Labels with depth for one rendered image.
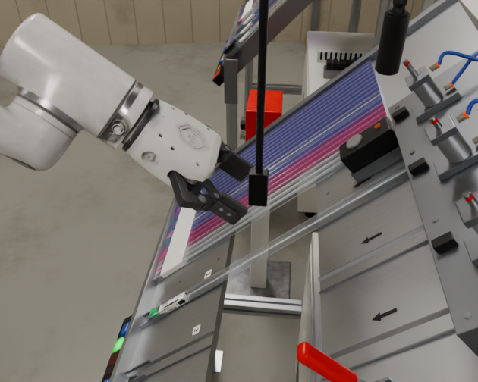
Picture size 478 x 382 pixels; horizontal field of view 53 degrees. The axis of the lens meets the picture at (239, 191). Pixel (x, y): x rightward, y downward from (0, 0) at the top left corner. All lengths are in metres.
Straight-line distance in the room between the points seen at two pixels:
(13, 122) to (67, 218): 1.75
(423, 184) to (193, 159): 0.25
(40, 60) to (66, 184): 1.96
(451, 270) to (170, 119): 0.36
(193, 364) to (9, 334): 1.28
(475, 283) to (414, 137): 0.21
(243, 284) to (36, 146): 1.39
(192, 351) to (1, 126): 0.38
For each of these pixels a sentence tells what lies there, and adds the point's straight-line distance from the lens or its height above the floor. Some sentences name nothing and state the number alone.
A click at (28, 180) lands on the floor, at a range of 2.60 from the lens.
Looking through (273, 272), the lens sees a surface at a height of 0.01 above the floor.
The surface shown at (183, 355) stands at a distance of 0.72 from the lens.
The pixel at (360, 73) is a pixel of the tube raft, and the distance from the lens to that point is 0.90.
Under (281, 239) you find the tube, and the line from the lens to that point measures 0.67.
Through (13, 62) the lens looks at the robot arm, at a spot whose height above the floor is 1.20.
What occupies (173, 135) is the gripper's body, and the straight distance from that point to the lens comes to 0.57.
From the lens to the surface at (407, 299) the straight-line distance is 0.50.
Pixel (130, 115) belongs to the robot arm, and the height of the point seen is 1.14.
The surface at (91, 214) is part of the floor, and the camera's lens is 2.28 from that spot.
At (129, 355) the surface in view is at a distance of 0.83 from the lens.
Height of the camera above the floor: 1.40
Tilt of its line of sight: 37 degrees down
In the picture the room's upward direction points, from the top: straight up
